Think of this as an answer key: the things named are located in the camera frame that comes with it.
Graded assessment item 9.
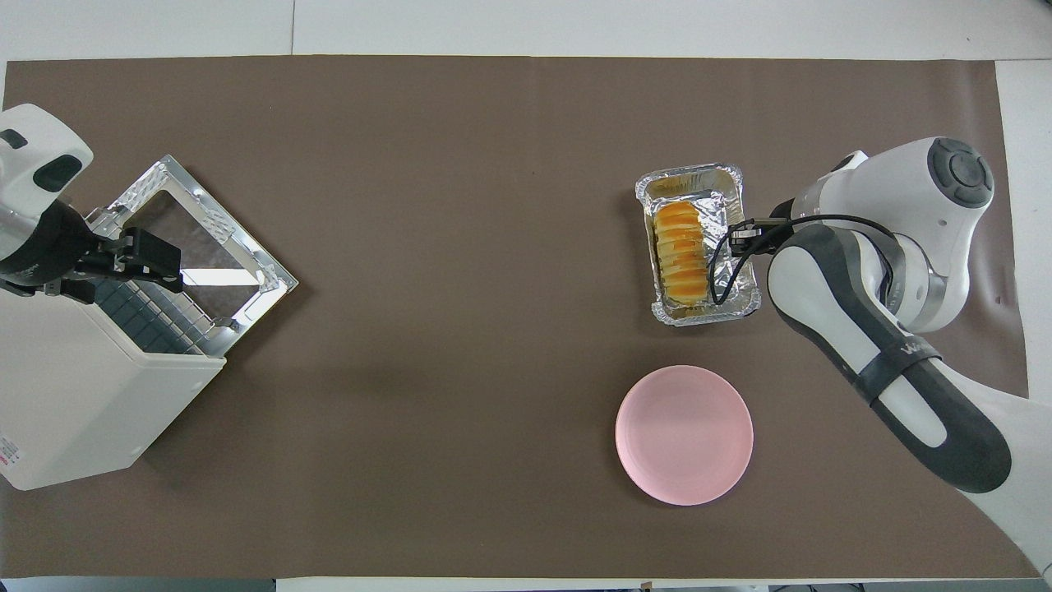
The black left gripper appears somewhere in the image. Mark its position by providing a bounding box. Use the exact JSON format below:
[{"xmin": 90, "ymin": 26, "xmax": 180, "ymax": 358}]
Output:
[{"xmin": 0, "ymin": 201, "xmax": 183, "ymax": 305}]

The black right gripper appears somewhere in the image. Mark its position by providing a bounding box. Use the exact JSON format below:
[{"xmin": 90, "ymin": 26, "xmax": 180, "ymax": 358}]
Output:
[{"xmin": 766, "ymin": 200, "xmax": 796, "ymax": 256}]

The golden sliced bread loaf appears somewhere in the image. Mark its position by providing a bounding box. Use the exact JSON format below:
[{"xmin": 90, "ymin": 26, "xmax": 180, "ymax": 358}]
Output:
[{"xmin": 653, "ymin": 201, "xmax": 709, "ymax": 309}]

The aluminium foil tray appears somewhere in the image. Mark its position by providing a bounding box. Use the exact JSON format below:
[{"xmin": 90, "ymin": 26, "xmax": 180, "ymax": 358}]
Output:
[{"xmin": 634, "ymin": 163, "xmax": 763, "ymax": 327}]

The metal oven rack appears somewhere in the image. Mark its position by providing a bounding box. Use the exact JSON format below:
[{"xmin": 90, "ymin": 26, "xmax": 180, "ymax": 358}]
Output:
[{"xmin": 90, "ymin": 275, "xmax": 215, "ymax": 354}]

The cream toaster oven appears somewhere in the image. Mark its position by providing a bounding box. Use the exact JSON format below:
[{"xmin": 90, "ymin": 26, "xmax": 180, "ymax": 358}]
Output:
[{"xmin": 0, "ymin": 271, "xmax": 227, "ymax": 492}]

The glass oven door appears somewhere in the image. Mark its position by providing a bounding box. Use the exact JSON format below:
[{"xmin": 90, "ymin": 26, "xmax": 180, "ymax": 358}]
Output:
[{"xmin": 86, "ymin": 154, "xmax": 299, "ymax": 356}]

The pink round plate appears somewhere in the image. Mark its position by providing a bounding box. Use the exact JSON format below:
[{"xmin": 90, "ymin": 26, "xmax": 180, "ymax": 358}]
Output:
[{"xmin": 615, "ymin": 365, "xmax": 754, "ymax": 506}]

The brown table mat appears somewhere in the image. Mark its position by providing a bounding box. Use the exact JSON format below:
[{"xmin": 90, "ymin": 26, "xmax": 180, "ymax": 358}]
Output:
[{"xmin": 0, "ymin": 55, "xmax": 1043, "ymax": 579}]

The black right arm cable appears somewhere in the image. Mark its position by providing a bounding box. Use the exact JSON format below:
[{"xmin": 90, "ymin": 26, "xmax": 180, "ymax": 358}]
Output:
[{"xmin": 708, "ymin": 214, "xmax": 901, "ymax": 307}]

